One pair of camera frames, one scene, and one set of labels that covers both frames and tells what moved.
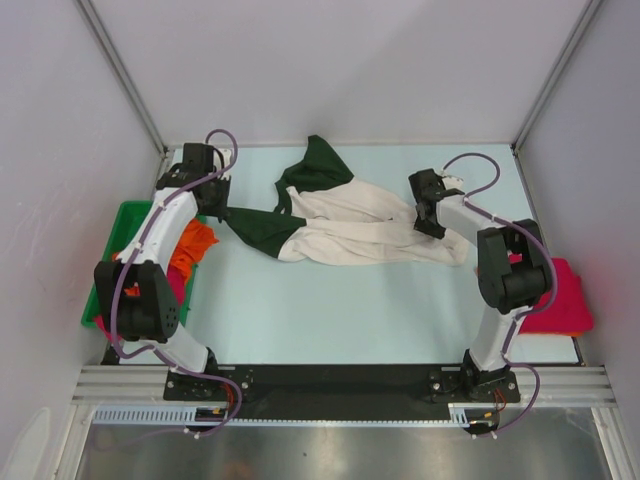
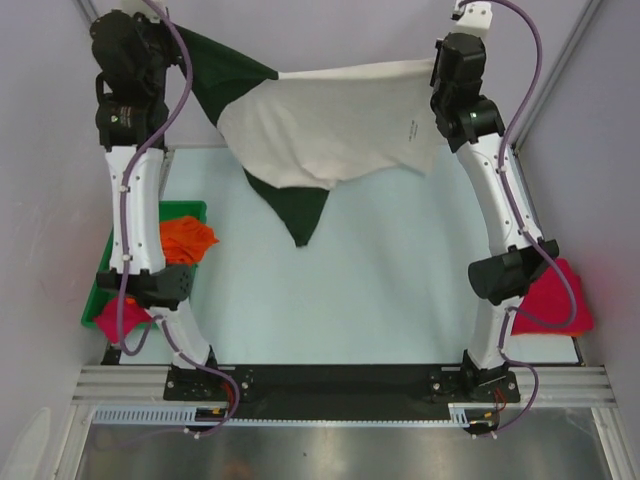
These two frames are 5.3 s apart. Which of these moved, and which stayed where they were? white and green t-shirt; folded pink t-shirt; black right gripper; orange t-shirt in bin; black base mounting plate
Moved: black right gripper; white and green t-shirt
Stayed: black base mounting plate; folded pink t-shirt; orange t-shirt in bin
